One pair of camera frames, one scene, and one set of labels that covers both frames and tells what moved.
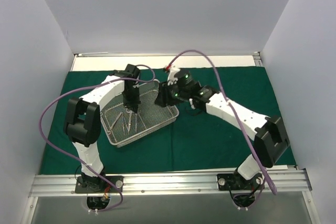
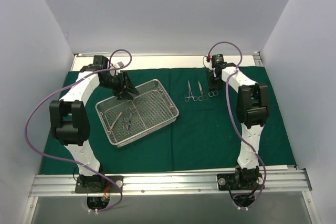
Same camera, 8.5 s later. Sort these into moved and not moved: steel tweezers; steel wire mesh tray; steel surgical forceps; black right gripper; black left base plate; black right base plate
Moved: steel surgical forceps; black right gripper
Not moved: black left base plate; steel tweezers; steel wire mesh tray; black right base plate
